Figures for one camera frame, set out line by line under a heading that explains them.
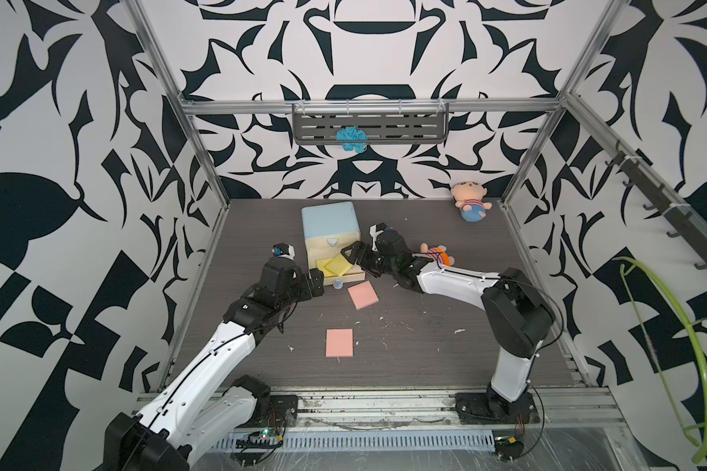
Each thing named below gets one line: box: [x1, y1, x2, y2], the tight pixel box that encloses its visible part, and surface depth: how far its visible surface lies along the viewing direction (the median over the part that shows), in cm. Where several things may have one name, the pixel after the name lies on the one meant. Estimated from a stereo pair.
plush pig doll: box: [420, 242, 455, 267], surface depth 98 cm
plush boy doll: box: [450, 180, 493, 223], surface depth 117 cm
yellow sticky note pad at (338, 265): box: [323, 253, 353, 278], surface depth 94 cm
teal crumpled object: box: [334, 125, 369, 154], surface depth 93 cm
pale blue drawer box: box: [301, 201, 366, 285], surface depth 95 cm
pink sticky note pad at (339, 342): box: [325, 328, 354, 358], surface depth 87 cm
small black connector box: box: [493, 435, 525, 463], surface depth 73 cm
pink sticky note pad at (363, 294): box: [347, 279, 380, 312], surface depth 96 cm
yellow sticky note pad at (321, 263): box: [315, 258, 339, 278], surface depth 96 cm
